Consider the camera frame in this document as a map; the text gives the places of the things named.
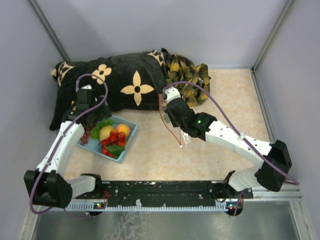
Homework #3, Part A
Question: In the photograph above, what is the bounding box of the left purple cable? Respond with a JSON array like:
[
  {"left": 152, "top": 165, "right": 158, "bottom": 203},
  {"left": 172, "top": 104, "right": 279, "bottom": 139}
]
[{"left": 29, "top": 73, "right": 109, "bottom": 215}]

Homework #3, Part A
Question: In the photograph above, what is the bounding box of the light blue plastic basket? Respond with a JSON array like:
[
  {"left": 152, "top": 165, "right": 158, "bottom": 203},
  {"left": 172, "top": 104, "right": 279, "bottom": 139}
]
[{"left": 77, "top": 115, "right": 138, "bottom": 163}]

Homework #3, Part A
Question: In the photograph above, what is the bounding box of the purple cable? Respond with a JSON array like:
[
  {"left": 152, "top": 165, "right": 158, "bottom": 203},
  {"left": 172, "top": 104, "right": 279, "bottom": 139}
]
[
  {"left": 29, "top": 73, "right": 109, "bottom": 215},
  {"left": 162, "top": 81, "right": 300, "bottom": 186}
]

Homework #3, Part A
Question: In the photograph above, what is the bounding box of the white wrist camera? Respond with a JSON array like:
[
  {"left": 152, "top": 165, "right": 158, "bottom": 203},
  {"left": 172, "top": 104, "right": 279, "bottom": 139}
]
[
  {"left": 163, "top": 87, "right": 181, "bottom": 104},
  {"left": 80, "top": 84, "right": 93, "bottom": 90}
]

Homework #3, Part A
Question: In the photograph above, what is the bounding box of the clear zip bag orange zipper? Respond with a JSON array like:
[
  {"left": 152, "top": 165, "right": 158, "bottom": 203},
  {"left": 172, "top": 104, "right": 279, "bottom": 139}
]
[{"left": 158, "top": 94, "right": 192, "bottom": 150}]

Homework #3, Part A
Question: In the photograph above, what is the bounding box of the yellow lemon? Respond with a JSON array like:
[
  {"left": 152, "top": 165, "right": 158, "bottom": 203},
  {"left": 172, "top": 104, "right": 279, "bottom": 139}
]
[{"left": 99, "top": 125, "right": 114, "bottom": 141}]

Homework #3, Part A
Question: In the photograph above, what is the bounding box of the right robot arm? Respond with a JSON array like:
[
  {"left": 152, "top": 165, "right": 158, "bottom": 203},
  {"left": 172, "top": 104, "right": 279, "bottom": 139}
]
[{"left": 166, "top": 98, "right": 292, "bottom": 198}]

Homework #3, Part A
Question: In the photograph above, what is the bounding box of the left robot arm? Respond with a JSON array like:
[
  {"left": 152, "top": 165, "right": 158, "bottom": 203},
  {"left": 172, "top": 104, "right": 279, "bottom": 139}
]
[{"left": 23, "top": 88, "right": 111, "bottom": 214}]

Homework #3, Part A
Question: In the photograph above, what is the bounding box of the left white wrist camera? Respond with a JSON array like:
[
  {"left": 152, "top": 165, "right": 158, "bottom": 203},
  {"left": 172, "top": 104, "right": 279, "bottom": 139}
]
[{"left": 80, "top": 84, "right": 93, "bottom": 90}]

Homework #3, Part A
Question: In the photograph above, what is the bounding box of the yellow plaid shirt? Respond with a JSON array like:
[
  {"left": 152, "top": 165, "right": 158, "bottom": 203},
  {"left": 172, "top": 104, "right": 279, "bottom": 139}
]
[{"left": 165, "top": 54, "right": 211, "bottom": 107}]

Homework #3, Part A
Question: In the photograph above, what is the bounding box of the black floral pillow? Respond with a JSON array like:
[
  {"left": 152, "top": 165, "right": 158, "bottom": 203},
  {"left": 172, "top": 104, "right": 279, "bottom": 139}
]
[{"left": 49, "top": 48, "right": 169, "bottom": 131}]

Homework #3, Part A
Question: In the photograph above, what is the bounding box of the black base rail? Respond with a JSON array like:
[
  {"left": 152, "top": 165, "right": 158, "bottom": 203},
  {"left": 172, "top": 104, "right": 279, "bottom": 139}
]
[{"left": 76, "top": 180, "right": 240, "bottom": 208}]

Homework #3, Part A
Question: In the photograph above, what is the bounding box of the orange peach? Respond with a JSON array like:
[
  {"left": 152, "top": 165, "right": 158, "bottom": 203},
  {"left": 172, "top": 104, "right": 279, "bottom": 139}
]
[{"left": 115, "top": 123, "right": 132, "bottom": 137}]

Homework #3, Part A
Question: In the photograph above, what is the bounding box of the purple grape bunch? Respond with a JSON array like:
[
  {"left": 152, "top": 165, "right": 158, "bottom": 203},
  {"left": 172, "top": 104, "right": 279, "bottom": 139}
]
[{"left": 80, "top": 126, "right": 93, "bottom": 146}]

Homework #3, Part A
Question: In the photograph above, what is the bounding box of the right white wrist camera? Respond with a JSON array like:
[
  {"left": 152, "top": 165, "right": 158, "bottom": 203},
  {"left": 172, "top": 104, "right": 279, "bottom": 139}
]
[{"left": 163, "top": 87, "right": 181, "bottom": 104}]

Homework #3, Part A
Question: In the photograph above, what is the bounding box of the green lettuce leaf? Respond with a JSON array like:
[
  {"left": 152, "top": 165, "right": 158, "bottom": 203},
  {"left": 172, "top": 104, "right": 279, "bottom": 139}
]
[{"left": 90, "top": 119, "right": 115, "bottom": 140}]

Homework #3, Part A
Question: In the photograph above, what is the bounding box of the red cherry tomato bunch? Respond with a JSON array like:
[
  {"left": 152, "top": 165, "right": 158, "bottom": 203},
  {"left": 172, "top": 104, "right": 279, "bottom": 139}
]
[{"left": 100, "top": 130, "right": 127, "bottom": 159}]

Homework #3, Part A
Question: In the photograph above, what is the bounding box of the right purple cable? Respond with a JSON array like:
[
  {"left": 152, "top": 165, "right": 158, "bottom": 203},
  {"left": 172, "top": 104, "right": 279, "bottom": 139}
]
[{"left": 162, "top": 81, "right": 300, "bottom": 186}]

